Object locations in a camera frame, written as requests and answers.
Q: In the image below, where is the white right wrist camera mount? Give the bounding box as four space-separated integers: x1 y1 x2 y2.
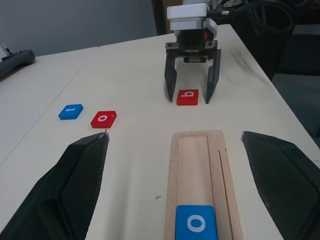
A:
166 0 219 36

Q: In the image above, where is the blue letter o block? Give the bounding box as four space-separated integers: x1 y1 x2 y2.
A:
174 204 219 240

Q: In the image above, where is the wooden letter tray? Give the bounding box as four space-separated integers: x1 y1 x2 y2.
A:
163 129 245 240

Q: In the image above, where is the blue letter t block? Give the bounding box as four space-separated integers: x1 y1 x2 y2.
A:
57 103 85 121

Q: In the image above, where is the red letter b block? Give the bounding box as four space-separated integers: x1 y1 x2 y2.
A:
176 88 200 107

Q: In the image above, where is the red letter o block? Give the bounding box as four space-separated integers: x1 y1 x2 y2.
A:
89 110 118 130

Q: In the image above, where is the dark grey handle device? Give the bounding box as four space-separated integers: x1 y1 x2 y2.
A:
0 49 36 80

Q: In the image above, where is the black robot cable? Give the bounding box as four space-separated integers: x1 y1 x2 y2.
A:
206 0 296 34

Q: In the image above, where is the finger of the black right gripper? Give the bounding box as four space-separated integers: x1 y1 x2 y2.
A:
204 48 222 105
163 49 179 102

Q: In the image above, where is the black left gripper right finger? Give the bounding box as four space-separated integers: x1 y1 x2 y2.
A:
240 130 320 240

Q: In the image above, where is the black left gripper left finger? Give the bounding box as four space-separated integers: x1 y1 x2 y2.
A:
0 131 110 240

